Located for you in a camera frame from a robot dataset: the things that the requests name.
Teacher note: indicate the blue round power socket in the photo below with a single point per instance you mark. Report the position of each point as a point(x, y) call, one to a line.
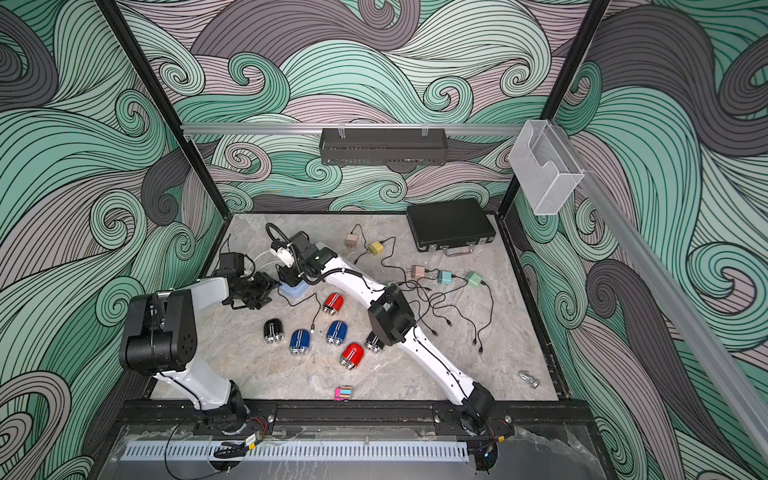
point(293, 292)

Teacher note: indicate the pink striped small box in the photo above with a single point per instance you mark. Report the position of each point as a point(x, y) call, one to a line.
point(343, 393)

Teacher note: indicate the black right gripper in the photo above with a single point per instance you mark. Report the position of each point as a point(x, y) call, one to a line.
point(288, 276)

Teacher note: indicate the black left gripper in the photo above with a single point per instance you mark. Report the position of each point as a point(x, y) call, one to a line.
point(267, 283)

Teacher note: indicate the black briefcase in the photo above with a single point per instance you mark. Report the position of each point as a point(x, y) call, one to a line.
point(449, 224)

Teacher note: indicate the light green USB charger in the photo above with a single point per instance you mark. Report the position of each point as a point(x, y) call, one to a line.
point(474, 279)

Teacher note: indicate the red shaver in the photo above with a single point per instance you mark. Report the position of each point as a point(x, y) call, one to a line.
point(352, 355)
point(333, 304)

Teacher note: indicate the black front mounting rail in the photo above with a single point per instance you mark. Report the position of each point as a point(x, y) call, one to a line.
point(280, 416)

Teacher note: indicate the clear acrylic wall holder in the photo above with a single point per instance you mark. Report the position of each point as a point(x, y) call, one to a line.
point(546, 165)

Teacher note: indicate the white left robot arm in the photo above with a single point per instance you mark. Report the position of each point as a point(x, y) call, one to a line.
point(160, 337)

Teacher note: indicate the white slotted cable duct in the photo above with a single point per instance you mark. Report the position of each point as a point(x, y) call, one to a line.
point(400, 451)

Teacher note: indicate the teal USB charger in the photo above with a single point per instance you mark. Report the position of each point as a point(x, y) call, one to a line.
point(444, 277)

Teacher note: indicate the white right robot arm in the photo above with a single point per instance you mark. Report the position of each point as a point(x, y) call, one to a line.
point(391, 317)

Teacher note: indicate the red shaver front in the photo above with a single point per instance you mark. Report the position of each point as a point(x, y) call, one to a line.
point(352, 355)

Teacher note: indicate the yellow USB charger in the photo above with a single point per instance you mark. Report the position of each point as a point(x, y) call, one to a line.
point(375, 248)

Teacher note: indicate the black wall shelf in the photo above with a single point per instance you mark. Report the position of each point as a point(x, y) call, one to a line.
point(401, 147)

